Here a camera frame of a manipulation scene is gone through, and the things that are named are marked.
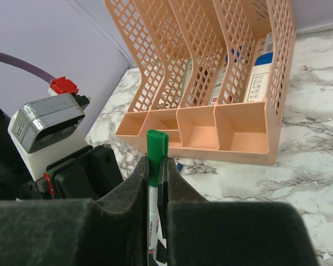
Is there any white red box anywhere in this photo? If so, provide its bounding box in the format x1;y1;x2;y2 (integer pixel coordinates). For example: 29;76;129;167
244;33;274;103

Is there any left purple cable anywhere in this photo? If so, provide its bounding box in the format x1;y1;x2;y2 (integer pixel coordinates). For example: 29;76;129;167
0;49;80;96

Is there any blue pen cap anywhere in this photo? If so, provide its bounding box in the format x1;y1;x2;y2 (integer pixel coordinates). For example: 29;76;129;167
176;163;184;173

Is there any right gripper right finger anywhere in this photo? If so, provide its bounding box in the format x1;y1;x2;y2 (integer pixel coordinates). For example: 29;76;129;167
160;157;318;265

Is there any orange desk organizer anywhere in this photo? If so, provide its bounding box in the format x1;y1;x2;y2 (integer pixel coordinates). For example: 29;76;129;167
105;1;296;165

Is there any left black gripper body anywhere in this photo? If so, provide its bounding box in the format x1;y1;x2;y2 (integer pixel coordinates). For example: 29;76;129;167
0;109;123;200

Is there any green pen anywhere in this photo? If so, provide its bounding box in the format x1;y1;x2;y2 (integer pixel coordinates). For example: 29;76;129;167
148;186;159;259

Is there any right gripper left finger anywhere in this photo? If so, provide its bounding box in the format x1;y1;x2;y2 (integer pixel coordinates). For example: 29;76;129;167
0;157;149;265

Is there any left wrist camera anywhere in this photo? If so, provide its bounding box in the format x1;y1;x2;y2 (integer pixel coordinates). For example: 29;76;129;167
8;93;90;181

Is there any white blue box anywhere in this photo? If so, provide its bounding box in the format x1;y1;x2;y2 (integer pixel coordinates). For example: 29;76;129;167
208;45;244;106

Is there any green pen cap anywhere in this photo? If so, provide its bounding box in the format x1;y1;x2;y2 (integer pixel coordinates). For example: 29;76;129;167
147;130;169;187

